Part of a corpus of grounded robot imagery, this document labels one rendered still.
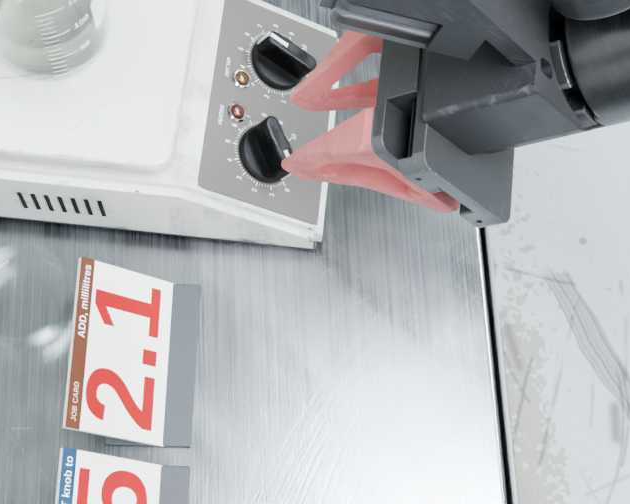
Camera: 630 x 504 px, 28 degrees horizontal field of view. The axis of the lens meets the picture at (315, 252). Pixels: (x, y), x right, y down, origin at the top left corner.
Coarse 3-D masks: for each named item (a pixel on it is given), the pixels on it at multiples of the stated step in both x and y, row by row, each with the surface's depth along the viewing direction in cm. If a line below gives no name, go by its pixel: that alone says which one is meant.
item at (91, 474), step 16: (80, 464) 62; (96, 464) 62; (112, 464) 63; (128, 464) 64; (80, 480) 61; (96, 480) 62; (112, 480) 63; (128, 480) 63; (144, 480) 64; (80, 496) 61; (96, 496) 62; (112, 496) 62; (128, 496) 63; (144, 496) 64
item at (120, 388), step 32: (96, 288) 65; (128, 288) 66; (160, 288) 68; (96, 320) 64; (128, 320) 66; (160, 320) 67; (96, 352) 64; (128, 352) 65; (96, 384) 63; (128, 384) 65; (96, 416) 63; (128, 416) 64
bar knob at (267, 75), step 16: (272, 32) 67; (256, 48) 68; (272, 48) 67; (288, 48) 67; (256, 64) 68; (272, 64) 68; (288, 64) 68; (304, 64) 67; (272, 80) 68; (288, 80) 68
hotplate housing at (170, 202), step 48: (192, 48) 66; (192, 96) 65; (192, 144) 65; (0, 192) 66; (48, 192) 65; (96, 192) 64; (144, 192) 64; (192, 192) 64; (240, 240) 68; (288, 240) 68
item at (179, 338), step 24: (96, 264) 65; (168, 288) 68; (192, 288) 68; (168, 312) 68; (192, 312) 68; (72, 336) 63; (168, 336) 67; (192, 336) 67; (168, 360) 67; (192, 360) 67; (168, 384) 66; (192, 384) 66; (168, 408) 66; (192, 408) 66; (96, 432) 63; (120, 432) 64; (168, 432) 65
